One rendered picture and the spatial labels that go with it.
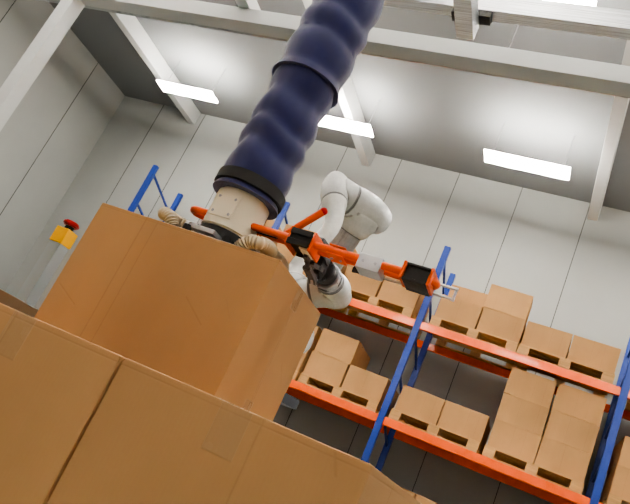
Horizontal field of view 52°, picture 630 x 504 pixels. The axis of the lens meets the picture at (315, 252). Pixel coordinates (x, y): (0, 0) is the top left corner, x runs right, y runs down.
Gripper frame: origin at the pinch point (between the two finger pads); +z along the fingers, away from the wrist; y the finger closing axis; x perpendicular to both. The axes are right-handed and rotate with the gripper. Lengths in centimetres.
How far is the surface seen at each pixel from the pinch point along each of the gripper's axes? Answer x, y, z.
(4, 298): 70, 48, 18
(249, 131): 30.8, -27.0, 8.6
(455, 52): 38, -207, -156
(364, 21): 15, -80, 3
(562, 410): -85, -150, -713
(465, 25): 24, -189, -113
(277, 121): 23.2, -32.3, 9.1
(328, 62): 18, -58, 8
